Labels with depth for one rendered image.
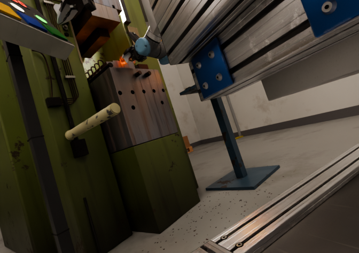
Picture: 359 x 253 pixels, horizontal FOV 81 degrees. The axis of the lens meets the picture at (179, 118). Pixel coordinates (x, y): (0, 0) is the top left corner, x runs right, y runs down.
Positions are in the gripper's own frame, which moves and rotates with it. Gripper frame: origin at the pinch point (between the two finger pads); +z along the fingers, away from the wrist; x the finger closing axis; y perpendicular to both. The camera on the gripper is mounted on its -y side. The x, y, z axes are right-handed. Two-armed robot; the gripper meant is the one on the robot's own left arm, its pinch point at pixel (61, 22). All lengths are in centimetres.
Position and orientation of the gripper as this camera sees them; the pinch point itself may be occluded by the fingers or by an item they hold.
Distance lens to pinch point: 105.8
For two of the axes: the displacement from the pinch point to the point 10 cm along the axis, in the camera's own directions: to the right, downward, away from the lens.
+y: -7.2, -6.6, 1.9
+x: -2.6, 0.1, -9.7
